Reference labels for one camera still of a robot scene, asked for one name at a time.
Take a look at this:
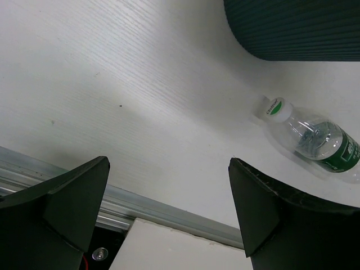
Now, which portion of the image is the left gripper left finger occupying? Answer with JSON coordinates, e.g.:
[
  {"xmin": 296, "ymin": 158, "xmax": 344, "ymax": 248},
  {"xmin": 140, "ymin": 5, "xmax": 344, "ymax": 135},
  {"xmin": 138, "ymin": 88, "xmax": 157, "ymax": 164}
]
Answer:
[{"xmin": 1, "ymin": 156, "xmax": 110, "ymax": 269}]

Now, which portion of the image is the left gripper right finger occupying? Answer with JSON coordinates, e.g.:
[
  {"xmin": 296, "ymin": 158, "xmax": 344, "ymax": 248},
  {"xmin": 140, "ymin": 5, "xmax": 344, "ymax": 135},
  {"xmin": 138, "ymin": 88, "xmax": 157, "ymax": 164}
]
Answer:
[{"xmin": 228, "ymin": 158, "xmax": 359, "ymax": 270}]

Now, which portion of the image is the clear bottle green label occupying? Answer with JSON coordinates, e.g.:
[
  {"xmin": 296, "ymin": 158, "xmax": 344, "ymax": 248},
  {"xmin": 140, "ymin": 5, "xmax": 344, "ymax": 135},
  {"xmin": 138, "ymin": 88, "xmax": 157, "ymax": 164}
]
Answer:
[{"xmin": 252, "ymin": 96, "xmax": 359, "ymax": 184}]

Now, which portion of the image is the dark teal plastic bin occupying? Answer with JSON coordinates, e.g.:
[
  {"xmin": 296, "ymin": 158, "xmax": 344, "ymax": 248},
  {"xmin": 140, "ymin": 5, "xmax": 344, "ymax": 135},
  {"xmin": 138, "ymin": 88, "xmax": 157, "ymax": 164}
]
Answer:
[{"xmin": 224, "ymin": 0, "xmax": 359, "ymax": 62}]

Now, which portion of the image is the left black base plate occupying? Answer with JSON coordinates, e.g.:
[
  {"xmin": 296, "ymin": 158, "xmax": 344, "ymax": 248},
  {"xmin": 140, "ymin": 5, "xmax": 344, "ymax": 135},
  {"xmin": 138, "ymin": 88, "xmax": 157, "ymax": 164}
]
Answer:
[{"xmin": 79, "ymin": 226, "xmax": 126, "ymax": 270}]

